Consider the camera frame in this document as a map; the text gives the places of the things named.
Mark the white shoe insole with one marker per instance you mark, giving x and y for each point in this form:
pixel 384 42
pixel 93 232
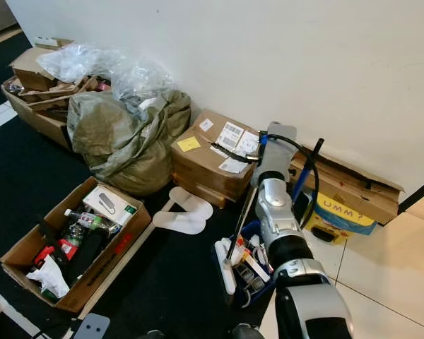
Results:
pixel 180 222
pixel 194 203

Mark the black wall edge trim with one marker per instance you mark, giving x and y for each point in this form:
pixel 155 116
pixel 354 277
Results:
pixel 417 192

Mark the long brown cardboard box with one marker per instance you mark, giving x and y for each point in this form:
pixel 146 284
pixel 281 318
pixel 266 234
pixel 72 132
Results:
pixel 360 187

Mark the small white carton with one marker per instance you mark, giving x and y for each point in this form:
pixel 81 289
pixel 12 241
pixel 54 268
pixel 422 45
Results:
pixel 46 42

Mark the white plastic tube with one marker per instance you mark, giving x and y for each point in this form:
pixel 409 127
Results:
pixel 256 267

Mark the cardboard box of scraps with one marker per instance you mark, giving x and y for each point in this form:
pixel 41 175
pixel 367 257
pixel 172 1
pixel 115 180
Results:
pixel 46 123

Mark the yellow snack wrapper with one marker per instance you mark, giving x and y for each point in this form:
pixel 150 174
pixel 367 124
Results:
pixel 240 254

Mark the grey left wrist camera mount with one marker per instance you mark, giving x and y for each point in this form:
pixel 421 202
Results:
pixel 92 326

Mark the large dark floor mat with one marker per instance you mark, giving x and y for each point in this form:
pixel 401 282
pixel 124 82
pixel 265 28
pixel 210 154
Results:
pixel 28 162

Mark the clear plastic bags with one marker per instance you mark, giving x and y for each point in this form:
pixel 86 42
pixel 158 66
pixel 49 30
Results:
pixel 92 63

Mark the open brown cardboard box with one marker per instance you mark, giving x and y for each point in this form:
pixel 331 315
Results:
pixel 109 267

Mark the yellow sticky note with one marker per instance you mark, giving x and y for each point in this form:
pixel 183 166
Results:
pixel 188 143

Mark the white crumpled bag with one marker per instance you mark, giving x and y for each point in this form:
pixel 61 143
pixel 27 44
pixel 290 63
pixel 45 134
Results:
pixel 49 277

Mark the small brown cardboard box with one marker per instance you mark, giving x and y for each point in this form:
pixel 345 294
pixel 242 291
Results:
pixel 28 70

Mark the yellow and blue bag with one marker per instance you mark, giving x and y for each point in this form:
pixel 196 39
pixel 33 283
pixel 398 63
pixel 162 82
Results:
pixel 346 215

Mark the olive green sack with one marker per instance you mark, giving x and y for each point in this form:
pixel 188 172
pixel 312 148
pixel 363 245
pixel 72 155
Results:
pixel 124 145

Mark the labelled closed cardboard box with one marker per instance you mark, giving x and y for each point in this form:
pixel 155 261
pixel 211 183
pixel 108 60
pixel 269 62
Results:
pixel 205 168

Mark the white product box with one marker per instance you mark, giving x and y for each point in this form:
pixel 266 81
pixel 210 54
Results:
pixel 107 203

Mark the red and black tool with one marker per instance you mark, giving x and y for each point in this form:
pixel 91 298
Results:
pixel 63 246

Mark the clear plastic bottle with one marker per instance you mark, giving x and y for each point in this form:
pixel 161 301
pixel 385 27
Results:
pixel 92 220

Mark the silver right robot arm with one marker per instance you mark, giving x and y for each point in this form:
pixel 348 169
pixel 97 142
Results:
pixel 279 212

